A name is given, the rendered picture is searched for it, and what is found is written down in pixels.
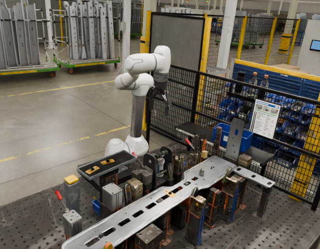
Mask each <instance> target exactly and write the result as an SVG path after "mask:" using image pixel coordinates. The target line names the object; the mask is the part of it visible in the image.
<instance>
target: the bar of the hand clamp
mask: <svg viewBox="0 0 320 249"><path fill-rule="evenodd" d="M194 137H195V153H196V154H198V156H200V140H202V136H200V135H198V134H197V135H195V136H194Z"/></svg>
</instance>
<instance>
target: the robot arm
mask: <svg viewBox="0 0 320 249"><path fill-rule="evenodd" d="M170 62H171V54H170V49H169V48H168V47H167V46H164V45H159V46H157V47H156V49H155V51H154V53H151V54H149V53H137V54H133V55H130V56H128V57H127V58H126V60H125V63H124V64H125V67H126V69H127V73H124V74H121V75H119V76H118V77H116V79H115V81H114V86H115V88H116V89H119V90H123V89H124V90H131V92H132V94H133V98H132V112H131V125H130V134H129V135H128V136H127V139H126V141H125V142H123V141H122V140H120V139H117V138H115V139H111V140H110V141H109V142H108V144H107V146H106V149H105V157H106V156H109V155H111V154H114V153H116V152H119V151H121V150H126V151H128V152H129V153H131V154H132V152H134V153H135V154H136V156H137V157H140V156H142V155H144V154H146V153H147V151H148V148H149V145H148V142H147V141H146V140H145V139H144V137H143V135H142V123H143V113H144V102H145V95H146V94H147V92H148V90H149V89H150V88H151V90H150V92H149V94H148V96H147V98H148V99H149V110H153V103H154V100H153V98H154V97H155V96H156V95H159V96H161V97H162V98H163V101H164V103H165V105H166V106H165V107H164V116H168V111H169V107H170V106H172V103H171V99H170V95H169V90H165V88H166V81H168V71H169V68H170ZM150 71H154V78H153V77H152V76H151V75H149V74H146V73H147V72H150ZM154 80H155V85H154V86H153V84H154ZM154 90H155V92H154ZM153 92H154V93H153ZM127 169H128V167H126V166H121V167H119V172H118V174H119V173H121V172H123V171H124V170H127Z"/></svg>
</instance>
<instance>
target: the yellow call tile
mask: <svg viewBox="0 0 320 249"><path fill-rule="evenodd" d="M64 180H65V181H66V182H67V183H68V184H71V183H74V182H76V181H78V180H79V179H78V178H77V177H75V176H74V175H70V176H68V177H65V178H64Z"/></svg>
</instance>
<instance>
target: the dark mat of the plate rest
mask: <svg viewBox="0 0 320 249"><path fill-rule="evenodd" d="M134 158H135V157H134V156H132V155H130V154H129V153H127V152H125V151H122V152H119V153H117V154H114V155H112V156H109V157H107V158H104V159H101V160H99V161H96V162H94V163H91V164H89V165H86V166H83V167H81V168H79V170H81V171H82V172H83V173H85V174H86V175H87V176H89V177H92V176H94V175H96V174H99V173H101V172H103V171H106V170H108V169H110V168H113V167H115V166H118V165H120V164H122V163H125V162H127V161H129V160H132V159H134ZM110 159H113V160H114V161H115V162H113V163H109V164H106V165H102V164H101V162H102V161H106V160H110ZM94 166H97V167H99V169H98V170H96V171H95V172H93V173H91V174H88V173H86V171H87V170H89V169H91V168H92V167H94Z"/></svg>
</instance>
